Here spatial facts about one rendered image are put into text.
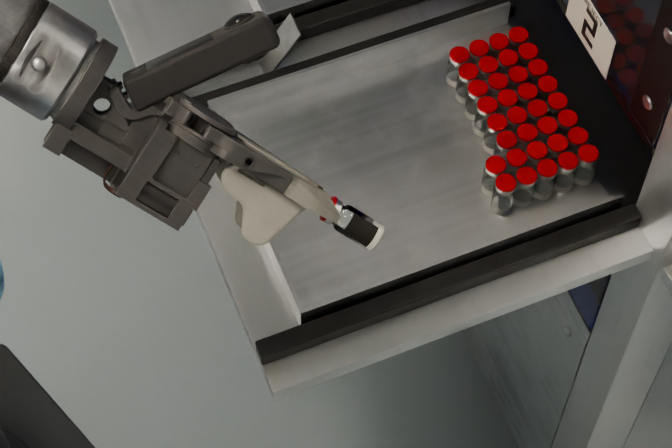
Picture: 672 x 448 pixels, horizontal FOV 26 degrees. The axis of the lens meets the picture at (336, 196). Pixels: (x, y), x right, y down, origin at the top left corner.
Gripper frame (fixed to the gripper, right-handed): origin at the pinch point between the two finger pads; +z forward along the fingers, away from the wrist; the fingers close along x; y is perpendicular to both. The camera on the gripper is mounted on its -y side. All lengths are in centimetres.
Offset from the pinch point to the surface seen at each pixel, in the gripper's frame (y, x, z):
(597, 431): 12, -60, 60
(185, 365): 44, -120, 24
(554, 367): 9, -67, 54
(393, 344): 10.5, -25.5, 19.4
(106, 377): 52, -120, 15
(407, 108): -9.0, -42.8, 12.5
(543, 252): -4.4, -27.5, 27.8
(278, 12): -10, -49, -3
